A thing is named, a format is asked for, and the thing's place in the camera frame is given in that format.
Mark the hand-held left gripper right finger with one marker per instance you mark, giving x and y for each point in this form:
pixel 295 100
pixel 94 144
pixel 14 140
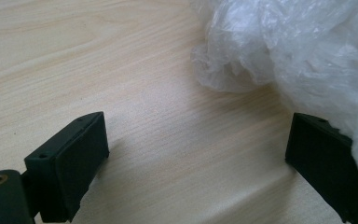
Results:
pixel 320 155

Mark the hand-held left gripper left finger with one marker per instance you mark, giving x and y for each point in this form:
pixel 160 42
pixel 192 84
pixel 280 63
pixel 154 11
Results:
pixel 68 165

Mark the clear plastic bag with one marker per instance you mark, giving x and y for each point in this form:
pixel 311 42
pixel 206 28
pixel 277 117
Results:
pixel 295 53

